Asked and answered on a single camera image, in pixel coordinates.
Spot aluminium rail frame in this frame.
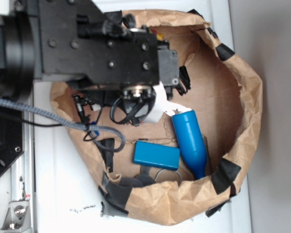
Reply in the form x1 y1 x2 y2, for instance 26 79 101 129
8 0 37 233

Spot blue plastic bottle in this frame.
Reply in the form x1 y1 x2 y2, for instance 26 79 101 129
172 110 207 180

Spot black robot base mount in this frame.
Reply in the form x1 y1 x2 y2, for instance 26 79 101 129
0 107 23 178

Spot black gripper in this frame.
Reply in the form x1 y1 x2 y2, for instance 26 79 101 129
72 12 191 126

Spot brown paper bag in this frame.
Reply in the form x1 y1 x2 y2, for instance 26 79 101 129
49 8 263 226

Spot blue rectangular block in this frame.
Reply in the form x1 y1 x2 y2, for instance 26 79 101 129
133 141 180 171

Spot grey braided cable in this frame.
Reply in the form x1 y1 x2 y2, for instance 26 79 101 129
0 94 126 152

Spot metal corner bracket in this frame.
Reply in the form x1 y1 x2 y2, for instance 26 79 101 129
0 200 31 233

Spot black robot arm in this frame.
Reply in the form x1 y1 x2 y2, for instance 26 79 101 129
0 0 186 125

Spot multicolour rope toy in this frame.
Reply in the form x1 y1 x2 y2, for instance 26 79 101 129
149 29 164 41

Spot silver keys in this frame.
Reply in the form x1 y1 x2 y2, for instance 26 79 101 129
164 101 192 117

